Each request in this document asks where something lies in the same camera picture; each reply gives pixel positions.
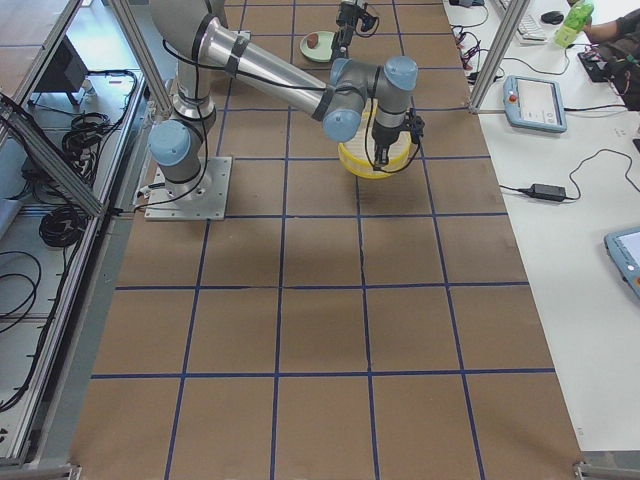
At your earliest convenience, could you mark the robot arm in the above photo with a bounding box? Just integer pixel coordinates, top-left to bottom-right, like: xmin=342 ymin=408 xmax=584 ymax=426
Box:
xmin=330 ymin=1 xmax=377 ymax=61
xmin=149 ymin=1 xmax=424 ymax=200

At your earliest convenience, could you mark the black power adapter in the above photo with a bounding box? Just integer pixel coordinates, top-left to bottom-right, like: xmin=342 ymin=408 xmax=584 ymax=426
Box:
xmin=517 ymin=183 xmax=567 ymax=202

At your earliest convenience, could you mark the yellow rimmed steamer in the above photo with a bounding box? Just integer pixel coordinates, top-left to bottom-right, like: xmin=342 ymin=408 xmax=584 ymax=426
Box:
xmin=338 ymin=111 xmax=412 ymax=179

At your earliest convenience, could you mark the pale green plate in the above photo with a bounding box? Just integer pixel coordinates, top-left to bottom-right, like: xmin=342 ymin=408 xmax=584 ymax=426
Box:
xmin=299 ymin=31 xmax=334 ymax=63

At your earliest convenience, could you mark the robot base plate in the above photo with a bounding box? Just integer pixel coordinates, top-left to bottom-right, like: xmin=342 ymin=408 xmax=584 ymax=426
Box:
xmin=144 ymin=157 xmax=233 ymax=221

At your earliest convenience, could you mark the teach pendant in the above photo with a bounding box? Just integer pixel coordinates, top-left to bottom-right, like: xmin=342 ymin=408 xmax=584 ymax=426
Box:
xmin=503 ymin=75 xmax=567 ymax=133
xmin=604 ymin=227 xmax=640 ymax=297

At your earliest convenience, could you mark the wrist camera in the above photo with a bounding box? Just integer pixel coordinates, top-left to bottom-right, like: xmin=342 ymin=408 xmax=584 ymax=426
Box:
xmin=356 ymin=13 xmax=379 ymax=38
xmin=404 ymin=109 xmax=425 ymax=145

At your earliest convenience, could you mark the aluminium frame rail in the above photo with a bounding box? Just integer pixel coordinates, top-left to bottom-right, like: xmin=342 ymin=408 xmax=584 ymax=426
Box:
xmin=1 ymin=93 xmax=106 ymax=217

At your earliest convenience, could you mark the black computer mouse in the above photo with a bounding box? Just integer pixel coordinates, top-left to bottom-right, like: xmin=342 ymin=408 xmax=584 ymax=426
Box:
xmin=540 ymin=10 xmax=564 ymax=25

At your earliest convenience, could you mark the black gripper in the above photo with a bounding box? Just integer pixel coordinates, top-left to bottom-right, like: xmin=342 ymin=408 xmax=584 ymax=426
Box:
xmin=372 ymin=122 xmax=404 ymax=167
xmin=330 ymin=14 xmax=357 ymax=62

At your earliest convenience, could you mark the aluminium frame post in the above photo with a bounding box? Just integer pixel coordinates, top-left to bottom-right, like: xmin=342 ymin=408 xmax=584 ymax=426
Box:
xmin=468 ymin=0 xmax=529 ymax=114

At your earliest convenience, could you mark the brown bun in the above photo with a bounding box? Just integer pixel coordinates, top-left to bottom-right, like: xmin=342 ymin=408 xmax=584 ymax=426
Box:
xmin=306 ymin=33 xmax=319 ymax=49

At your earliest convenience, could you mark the green bottle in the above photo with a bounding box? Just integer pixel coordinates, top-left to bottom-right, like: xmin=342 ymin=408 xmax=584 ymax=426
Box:
xmin=554 ymin=0 xmax=594 ymax=48

